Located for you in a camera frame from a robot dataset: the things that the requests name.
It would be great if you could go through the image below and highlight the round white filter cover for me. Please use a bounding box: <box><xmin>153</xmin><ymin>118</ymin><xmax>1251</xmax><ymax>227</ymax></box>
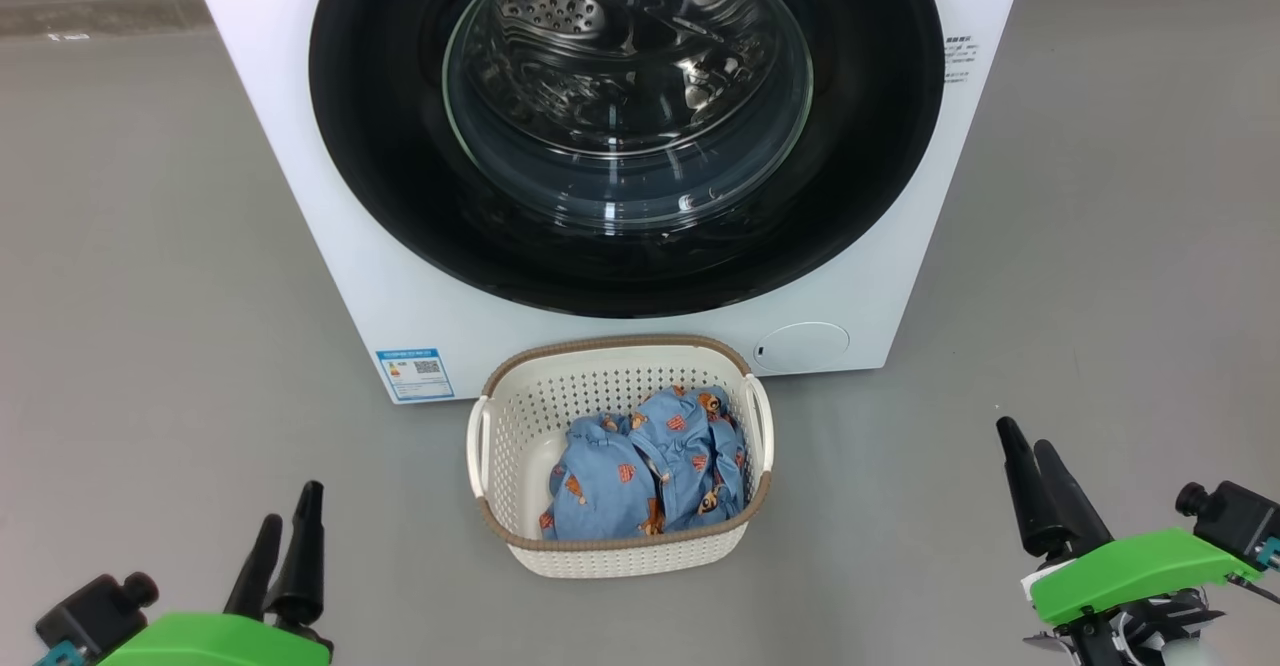
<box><xmin>752</xmin><ymin>321</ymin><xmax>852</xmax><ymax>375</ymax></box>

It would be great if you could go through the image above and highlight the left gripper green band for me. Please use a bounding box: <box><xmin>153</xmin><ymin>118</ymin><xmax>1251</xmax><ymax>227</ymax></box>
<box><xmin>98</xmin><ymin>481</ymin><xmax>335</xmax><ymax>666</ymax></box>

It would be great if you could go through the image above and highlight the white front-load washing machine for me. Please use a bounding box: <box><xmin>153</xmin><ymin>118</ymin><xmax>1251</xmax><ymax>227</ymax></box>
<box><xmin>183</xmin><ymin>0</ymin><xmax>1033</xmax><ymax>405</ymax></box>

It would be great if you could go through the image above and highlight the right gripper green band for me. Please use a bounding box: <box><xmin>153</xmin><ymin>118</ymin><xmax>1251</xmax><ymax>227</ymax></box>
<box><xmin>996</xmin><ymin>416</ymin><xmax>1264</xmax><ymax>666</ymax></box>

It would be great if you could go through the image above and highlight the black round glass washer door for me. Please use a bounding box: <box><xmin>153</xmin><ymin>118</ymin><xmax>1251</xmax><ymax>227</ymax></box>
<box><xmin>308</xmin><ymin>0</ymin><xmax>946</xmax><ymax>319</ymax></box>

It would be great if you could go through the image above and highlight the cream perforated laundry basket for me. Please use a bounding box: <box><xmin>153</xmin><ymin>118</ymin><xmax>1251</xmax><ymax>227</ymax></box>
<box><xmin>466</xmin><ymin>335</ymin><xmax>776</xmax><ymax>579</ymax></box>

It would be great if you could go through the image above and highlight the stainless steel washing machine drum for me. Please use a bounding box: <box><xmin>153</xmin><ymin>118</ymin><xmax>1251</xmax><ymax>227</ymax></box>
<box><xmin>445</xmin><ymin>0</ymin><xmax>813</xmax><ymax>237</ymax></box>

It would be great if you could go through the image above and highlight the printed warning text label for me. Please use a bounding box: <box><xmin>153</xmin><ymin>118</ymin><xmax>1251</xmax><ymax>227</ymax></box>
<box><xmin>942</xmin><ymin>33</ymin><xmax>984</xmax><ymax>85</ymax></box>

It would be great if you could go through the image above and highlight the blue bear-print garment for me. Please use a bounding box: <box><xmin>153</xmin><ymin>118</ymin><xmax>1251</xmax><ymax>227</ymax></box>
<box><xmin>626</xmin><ymin>384</ymin><xmax>749</xmax><ymax>533</ymax></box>
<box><xmin>540</xmin><ymin>414</ymin><xmax>663</xmax><ymax>541</ymax></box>

